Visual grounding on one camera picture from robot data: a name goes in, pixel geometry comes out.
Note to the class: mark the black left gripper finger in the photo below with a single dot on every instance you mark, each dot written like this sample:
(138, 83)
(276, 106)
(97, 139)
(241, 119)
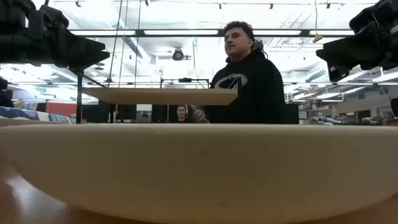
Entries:
(87, 43)
(88, 59)

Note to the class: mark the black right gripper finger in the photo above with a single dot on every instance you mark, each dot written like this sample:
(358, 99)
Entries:
(342, 51)
(340, 70)

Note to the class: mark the beige plastic plate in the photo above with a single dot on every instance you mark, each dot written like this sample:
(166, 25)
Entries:
(199, 171)

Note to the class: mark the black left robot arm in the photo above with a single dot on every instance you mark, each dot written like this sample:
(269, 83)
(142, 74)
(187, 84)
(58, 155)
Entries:
(3, 95)

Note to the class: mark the wooden shelf with black legs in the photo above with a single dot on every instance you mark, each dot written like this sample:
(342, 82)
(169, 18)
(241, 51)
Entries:
(155, 96)

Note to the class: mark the yellow hanging tag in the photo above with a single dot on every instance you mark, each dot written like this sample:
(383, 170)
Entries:
(317, 38)

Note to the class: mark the orange partition panel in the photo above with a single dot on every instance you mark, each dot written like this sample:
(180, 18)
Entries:
(60, 109)

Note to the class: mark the black partition panels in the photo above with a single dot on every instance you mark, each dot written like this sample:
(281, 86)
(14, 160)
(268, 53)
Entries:
(127, 113)

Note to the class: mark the person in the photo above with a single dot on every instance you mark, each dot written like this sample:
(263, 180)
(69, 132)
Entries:
(248, 93)
(182, 113)

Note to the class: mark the black ceiling camera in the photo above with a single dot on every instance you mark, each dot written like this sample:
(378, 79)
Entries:
(178, 54)

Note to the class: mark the black overhead frame bar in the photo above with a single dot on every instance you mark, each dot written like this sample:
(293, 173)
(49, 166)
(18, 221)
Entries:
(220, 32)

